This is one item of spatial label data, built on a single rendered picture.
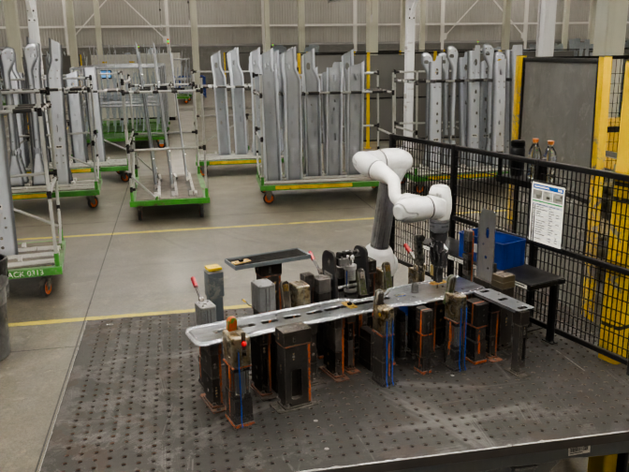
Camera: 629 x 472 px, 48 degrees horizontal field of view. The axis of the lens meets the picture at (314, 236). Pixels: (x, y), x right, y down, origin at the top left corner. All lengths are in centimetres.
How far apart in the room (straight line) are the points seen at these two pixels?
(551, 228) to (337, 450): 153
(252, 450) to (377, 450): 44
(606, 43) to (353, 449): 860
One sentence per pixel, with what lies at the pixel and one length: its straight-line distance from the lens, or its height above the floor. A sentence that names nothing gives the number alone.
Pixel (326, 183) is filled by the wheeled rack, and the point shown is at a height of 27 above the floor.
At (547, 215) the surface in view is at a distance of 350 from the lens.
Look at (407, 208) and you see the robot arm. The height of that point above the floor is 141.
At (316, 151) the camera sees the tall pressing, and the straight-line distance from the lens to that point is 1022.
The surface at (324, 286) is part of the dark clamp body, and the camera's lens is 316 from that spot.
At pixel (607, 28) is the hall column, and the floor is 228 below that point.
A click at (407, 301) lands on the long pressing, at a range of 313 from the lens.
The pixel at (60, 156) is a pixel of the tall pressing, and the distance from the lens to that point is 1039.
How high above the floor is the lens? 206
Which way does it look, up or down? 15 degrees down
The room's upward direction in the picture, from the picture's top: 1 degrees counter-clockwise
